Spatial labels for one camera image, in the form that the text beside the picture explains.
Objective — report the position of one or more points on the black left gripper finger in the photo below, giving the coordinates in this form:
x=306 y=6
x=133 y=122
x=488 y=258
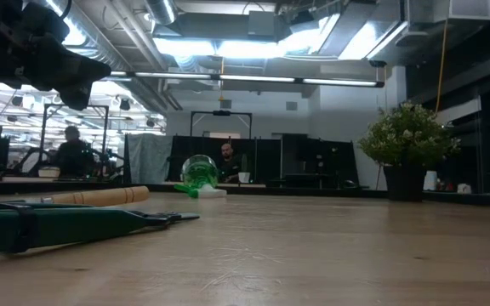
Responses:
x=72 y=72

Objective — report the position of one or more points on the green pruning shears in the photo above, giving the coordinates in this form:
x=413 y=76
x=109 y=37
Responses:
x=79 y=229

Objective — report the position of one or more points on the person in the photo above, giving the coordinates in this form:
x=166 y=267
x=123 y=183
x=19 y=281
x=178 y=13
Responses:
x=71 y=157
x=229 y=163

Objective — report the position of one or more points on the white bowl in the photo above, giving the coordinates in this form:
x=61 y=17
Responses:
x=49 y=172

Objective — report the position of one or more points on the grey hanging cloth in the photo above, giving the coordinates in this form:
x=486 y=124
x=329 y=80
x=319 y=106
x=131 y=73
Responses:
x=149 y=158

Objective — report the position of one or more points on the long ceiling light fixture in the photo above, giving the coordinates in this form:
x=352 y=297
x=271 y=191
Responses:
x=253 y=78

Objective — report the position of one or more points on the white cup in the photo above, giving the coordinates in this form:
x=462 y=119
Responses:
x=244 y=177

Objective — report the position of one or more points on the potted plant black pot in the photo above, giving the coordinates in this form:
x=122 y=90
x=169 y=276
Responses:
x=406 y=136

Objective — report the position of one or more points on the white container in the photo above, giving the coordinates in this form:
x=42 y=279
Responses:
x=430 y=180

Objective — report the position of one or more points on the silver ventilation duct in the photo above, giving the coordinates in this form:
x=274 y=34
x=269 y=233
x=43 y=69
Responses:
x=162 y=10

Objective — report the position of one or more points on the black overhead rig frame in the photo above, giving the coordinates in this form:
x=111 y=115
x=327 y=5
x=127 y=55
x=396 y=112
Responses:
x=221 y=113

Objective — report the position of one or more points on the black partition wall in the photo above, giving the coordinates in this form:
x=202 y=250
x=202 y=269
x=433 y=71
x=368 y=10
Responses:
x=262 y=159

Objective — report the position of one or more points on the black aluminium table frame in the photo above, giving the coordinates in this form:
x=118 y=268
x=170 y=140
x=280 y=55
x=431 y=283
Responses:
x=313 y=190

